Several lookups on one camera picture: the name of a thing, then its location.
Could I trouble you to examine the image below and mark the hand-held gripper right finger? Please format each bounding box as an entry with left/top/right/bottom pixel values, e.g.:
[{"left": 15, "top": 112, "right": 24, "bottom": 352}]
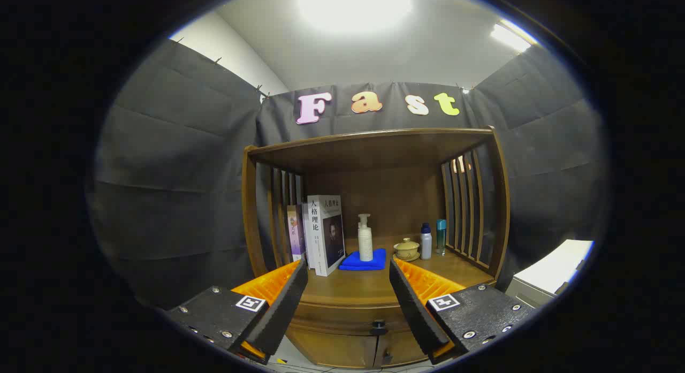
[{"left": 389, "top": 257, "right": 536, "bottom": 364}]

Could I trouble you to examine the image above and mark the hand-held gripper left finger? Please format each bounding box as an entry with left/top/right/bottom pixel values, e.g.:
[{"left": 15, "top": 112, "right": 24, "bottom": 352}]
[{"left": 163, "top": 258, "right": 309, "bottom": 364}]

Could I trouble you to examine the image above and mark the wooden cabinet door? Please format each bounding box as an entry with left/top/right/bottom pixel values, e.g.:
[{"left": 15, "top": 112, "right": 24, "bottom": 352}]
[
  {"left": 375, "top": 333, "right": 429, "bottom": 368},
  {"left": 286, "top": 329, "right": 379, "bottom": 369}
]

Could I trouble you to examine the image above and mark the wooden countertop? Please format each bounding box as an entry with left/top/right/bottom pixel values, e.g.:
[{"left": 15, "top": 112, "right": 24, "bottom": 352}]
[{"left": 278, "top": 234, "right": 496, "bottom": 309}]

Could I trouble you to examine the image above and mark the white drawer unit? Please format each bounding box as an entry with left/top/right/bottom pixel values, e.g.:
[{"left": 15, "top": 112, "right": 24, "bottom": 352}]
[{"left": 506, "top": 239, "right": 595, "bottom": 309}]

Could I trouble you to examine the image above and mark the wooden cabinet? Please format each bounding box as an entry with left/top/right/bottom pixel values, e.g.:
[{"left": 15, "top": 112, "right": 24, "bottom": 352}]
[{"left": 241, "top": 127, "right": 512, "bottom": 369}]

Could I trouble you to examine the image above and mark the yellow lidded teacup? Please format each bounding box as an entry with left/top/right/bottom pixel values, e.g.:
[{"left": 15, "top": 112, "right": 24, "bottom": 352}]
[{"left": 393, "top": 238, "right": 421, "bottom": 262}]

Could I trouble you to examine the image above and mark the blue folded cloth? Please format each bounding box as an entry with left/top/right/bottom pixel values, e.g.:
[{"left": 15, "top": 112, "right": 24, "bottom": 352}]
[{"left": 339, "top": 248, "right": 387, "bottom": 271}]

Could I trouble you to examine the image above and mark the thin white book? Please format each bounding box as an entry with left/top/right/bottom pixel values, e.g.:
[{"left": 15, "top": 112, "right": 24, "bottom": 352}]
[{"left": 301, "top": 203, "right": 312, "bottom": 269}]

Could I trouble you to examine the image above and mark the purple book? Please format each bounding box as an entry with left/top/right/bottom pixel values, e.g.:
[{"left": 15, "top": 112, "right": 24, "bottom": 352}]
[{"left": 286, "top": 204, "right": 307, "bottom": 262}]

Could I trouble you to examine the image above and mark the white portrait book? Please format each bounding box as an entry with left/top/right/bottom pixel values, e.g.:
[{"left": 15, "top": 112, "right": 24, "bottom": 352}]
[{"left": 307, "top": 195, "right": 347, "bottom": 277}]

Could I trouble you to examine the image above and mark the white pump bottle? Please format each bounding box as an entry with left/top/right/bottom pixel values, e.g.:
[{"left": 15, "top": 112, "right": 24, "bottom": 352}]
[{"left": 357, "top": 214, "right": 374, "bottom": 262}]

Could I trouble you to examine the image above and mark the strip ceiling light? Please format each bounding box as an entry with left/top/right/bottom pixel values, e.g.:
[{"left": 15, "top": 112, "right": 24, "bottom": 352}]
[{"left": 490, "top": 20, "right": 538, "bottom": 52}]

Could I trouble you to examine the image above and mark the round ceiling light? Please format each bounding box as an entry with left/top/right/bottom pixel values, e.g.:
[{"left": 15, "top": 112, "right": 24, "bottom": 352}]
[{"left": 297, "top": 0, "right": 415, "bottom": 34}]

